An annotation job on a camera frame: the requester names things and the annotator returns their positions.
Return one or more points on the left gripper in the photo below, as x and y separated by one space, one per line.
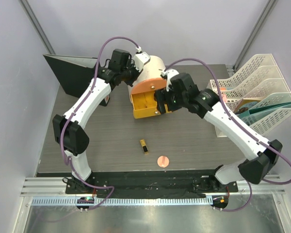
135 65

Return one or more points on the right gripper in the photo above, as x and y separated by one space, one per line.
162 95

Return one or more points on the white round drawer organizer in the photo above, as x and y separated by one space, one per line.
151 70

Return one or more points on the yellow drawer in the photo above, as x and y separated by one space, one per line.
144 105

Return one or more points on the gold black lipstick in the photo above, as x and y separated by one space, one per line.
144 146

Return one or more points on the pink powder puff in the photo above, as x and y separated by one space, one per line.
163 161

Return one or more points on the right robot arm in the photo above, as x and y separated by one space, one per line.
260 153

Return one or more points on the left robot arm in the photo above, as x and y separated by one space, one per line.
69 128

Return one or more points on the pink sticky note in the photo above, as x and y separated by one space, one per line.
224 98

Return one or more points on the black lever arch binder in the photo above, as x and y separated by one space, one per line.
74 73

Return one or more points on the colourful book in rack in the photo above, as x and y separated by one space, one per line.
246 104

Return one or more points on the teal folder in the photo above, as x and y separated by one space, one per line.
251 116

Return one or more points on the white mesh file rack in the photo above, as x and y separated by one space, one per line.
259 77

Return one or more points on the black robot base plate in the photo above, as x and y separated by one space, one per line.
170 184

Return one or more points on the white slotted cable duct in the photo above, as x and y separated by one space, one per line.
88 201

